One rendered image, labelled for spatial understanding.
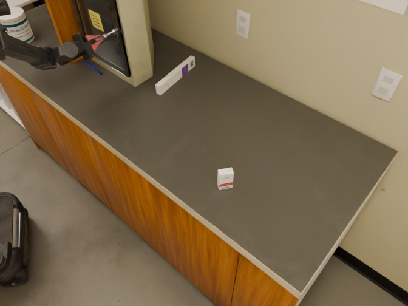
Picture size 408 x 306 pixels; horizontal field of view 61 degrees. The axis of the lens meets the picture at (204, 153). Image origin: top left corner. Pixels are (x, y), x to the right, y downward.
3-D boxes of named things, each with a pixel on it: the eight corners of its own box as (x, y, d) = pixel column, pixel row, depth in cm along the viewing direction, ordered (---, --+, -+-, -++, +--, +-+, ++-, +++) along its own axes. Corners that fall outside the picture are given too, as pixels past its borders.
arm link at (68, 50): (33, 47, 128) (40, 70, 129) (39, 37, 119) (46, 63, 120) (66, 44, 135) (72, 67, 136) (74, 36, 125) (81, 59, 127)
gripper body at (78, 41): (81, 31, 133) (64, 39, 129) (95, 56, 137) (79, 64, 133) (74, 34, 138) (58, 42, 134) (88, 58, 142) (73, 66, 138)
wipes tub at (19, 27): (26, 30, 189) (14, 3, 177) (39, 39, 183) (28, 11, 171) (3, 40, 182) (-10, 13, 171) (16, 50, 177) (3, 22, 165)
